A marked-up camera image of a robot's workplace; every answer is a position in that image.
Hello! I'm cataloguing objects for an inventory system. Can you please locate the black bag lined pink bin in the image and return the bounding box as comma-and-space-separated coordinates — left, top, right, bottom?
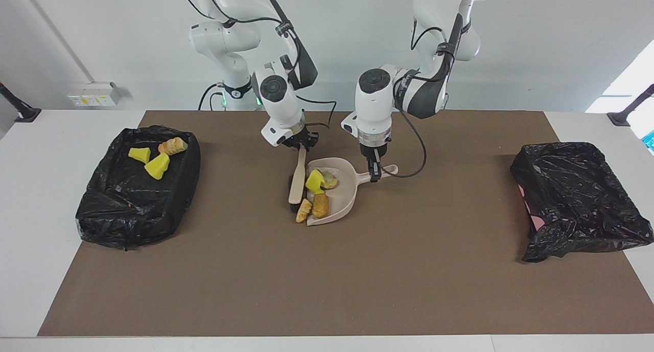
510, 142, 654, 263

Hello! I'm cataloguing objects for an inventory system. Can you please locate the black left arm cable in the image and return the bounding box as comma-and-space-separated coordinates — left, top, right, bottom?
376, 25, 450, 179

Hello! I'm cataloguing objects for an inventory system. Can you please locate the black right base cable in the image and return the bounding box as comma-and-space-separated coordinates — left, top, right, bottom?
198, 83, 225, 111

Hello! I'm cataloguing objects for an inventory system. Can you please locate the brown table mat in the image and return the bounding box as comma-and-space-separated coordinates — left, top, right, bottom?
37, 110, 654, 337

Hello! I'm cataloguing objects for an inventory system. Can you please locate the white wall power strip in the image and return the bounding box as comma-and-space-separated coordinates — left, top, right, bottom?
67, 82, 123, 107

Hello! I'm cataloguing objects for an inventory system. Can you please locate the beige hand brush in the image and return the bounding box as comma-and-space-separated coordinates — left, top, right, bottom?
287, 145, 307, 223

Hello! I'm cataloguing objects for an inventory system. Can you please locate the beige plastic dustpan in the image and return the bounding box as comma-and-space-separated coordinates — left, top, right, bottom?
305, 157, 399, 227

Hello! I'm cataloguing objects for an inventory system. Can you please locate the striped orange bread piece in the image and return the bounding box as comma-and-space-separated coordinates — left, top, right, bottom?
158, 137, 189, 155

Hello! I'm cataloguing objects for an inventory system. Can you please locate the black clamp stand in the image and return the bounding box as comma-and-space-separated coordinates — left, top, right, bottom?
0, 82, 41, 123
607, 84, 654, 127

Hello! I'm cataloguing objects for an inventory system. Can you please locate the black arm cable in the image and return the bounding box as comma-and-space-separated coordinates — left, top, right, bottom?
376, 25, 450, 179
176, 0, 338, 130

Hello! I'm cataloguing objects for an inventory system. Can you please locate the yellow sponge block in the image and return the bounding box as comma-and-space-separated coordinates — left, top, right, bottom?
305, 169, 326, 195

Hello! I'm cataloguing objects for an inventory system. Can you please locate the brown bread piece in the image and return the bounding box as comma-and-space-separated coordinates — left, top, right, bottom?
312, 193, 330, 219

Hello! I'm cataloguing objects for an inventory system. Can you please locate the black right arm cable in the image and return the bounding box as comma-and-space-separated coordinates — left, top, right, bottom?
176, 0, 338, 130

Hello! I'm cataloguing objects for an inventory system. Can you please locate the green and yellow sponge piece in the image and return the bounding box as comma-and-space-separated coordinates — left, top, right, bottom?
144, 153, 171, 180

